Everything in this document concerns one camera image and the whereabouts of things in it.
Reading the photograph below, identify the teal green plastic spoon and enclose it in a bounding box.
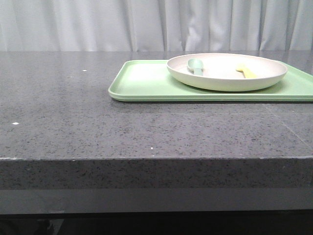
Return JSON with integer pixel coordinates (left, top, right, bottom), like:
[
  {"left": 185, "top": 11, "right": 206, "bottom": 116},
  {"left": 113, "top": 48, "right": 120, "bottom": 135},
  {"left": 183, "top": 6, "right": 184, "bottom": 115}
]
[{"left": 187, "top": 58, "right": 203, "bottom": 76}]

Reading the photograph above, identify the grey curtain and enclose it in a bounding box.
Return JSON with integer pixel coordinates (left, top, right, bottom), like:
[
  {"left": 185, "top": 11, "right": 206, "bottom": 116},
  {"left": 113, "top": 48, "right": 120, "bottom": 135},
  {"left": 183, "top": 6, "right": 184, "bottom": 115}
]
[{"left": 0, "top": 0, "right": 313, "bottom": 51}]

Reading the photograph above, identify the light green tray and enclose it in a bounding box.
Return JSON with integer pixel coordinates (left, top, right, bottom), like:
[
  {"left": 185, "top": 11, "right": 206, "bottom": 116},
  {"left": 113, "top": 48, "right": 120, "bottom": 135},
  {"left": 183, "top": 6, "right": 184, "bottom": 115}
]
[{"left": 108, "top": 60, "right": 313, "bottom": 102}]

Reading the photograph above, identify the yellow plastic fork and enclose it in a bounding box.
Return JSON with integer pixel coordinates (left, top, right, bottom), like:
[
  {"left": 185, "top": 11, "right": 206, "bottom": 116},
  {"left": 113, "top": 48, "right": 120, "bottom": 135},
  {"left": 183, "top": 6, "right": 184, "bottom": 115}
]
[{"left": 236, "top": 63, "right": 257, "bottom": 78}]

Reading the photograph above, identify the beige round plate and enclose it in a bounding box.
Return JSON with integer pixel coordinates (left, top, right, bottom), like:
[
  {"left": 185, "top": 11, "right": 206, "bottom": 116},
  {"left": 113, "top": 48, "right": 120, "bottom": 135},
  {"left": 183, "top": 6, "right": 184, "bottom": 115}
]
[{"left": 167, "top": 53, "right": 288, "bottom": 92}]

